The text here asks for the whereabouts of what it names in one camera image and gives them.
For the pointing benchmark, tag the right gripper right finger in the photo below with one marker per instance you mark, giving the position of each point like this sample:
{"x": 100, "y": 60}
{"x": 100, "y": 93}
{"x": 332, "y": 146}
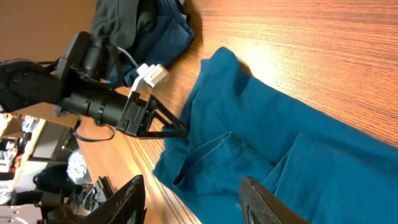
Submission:
{"x": 259, "y": 206}

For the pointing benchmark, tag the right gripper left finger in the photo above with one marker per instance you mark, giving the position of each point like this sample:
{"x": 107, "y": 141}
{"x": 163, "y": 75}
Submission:
{"x": 126, "y": 206}

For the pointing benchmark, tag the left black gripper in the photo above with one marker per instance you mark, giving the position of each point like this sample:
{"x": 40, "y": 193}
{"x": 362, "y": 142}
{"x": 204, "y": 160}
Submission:
{"x": 138, "y": 115}

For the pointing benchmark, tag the blue polo shirt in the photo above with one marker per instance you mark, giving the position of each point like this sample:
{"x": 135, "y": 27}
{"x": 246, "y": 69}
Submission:
{"x": 322, "y": 169}

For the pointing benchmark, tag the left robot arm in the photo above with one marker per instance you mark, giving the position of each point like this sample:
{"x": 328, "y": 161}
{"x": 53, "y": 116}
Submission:
{"x": 95, "y": 79}

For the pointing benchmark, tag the dark navy crumpled garment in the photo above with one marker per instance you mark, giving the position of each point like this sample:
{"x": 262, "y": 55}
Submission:
{"x": 169, "y": 38}

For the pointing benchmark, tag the black crumpled garment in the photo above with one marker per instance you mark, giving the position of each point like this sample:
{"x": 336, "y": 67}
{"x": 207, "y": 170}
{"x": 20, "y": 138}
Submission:
{"x": 120, "y": 22}

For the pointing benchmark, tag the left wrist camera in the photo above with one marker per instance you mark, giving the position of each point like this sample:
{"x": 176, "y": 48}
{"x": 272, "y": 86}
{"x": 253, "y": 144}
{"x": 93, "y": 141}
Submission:
{"x": 149, "y": 76}

